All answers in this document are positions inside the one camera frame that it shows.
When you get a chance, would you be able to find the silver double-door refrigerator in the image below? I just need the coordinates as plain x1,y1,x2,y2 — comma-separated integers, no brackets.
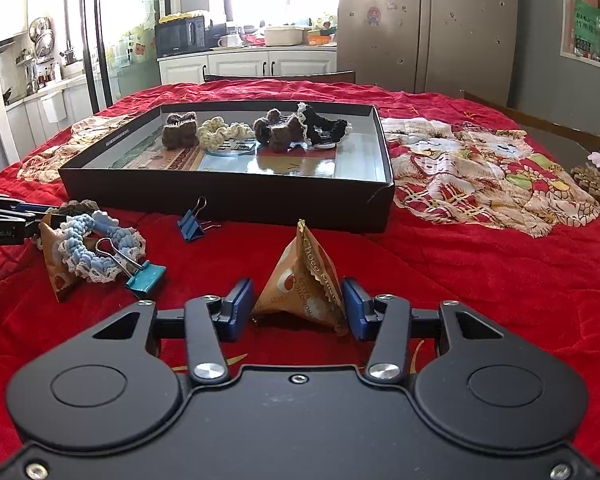
337,0,518,108

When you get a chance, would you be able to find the brown crochet scrunchie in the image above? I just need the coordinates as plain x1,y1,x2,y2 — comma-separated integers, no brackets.
60,201,99,217

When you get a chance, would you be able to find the black microwave oven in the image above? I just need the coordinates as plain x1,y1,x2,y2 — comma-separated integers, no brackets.
155,15,207,58

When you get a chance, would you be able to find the black-framed sliding glass door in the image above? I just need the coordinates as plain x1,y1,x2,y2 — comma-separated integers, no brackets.
62,0,166,111

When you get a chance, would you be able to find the white kitchen counter unit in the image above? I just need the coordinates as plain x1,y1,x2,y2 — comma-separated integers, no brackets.
5,75,93,161

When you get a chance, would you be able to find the white hanging bin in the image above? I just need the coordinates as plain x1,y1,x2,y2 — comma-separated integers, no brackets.
41,92,68,123

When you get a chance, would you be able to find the orange triangular snack packet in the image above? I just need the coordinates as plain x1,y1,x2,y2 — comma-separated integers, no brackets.
39,211,83,304
251,219,349,337

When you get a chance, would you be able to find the white plastic basin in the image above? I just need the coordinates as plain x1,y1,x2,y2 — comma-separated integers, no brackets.
264,25,303,47

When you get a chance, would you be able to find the wooden bead mat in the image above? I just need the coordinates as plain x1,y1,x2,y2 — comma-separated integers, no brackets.
570,165,600,208

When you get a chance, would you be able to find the teal binder clip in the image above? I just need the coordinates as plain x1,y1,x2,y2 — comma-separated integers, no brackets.
95,237,168,297

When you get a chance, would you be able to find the red printed blanket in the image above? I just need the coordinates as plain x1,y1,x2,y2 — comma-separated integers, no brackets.
0,80,600,476

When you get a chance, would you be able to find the stack of steel bowls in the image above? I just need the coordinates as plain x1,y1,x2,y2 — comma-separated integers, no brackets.
29,16,56,58

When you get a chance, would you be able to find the black white-lace scrunchie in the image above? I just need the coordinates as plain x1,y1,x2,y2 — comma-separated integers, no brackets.
296,102,354,152

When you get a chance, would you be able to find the blue crochet scrunchie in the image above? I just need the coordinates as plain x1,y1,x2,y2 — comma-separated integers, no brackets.
59,211,147,284

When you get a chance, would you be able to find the black shallow cardboard box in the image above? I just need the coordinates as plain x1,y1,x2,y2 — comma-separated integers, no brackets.
58,101,396,234

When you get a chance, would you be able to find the cream crochet scrunchie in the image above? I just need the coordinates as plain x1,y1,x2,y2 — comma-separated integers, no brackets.
197,116,256,152

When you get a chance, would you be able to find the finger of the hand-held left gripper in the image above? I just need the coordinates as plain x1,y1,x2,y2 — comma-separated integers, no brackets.
91,277,255,382
342,276,507,382

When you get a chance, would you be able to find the blue binder clip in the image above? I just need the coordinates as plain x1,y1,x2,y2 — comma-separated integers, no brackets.
177,197,222,244

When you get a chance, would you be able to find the white kitchen cabinet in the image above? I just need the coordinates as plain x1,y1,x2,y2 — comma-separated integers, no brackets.
157,45,338,86

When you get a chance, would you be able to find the brown fuzzy hair claw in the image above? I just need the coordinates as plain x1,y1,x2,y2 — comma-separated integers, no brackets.
253,108,307,154
161,111,199,149

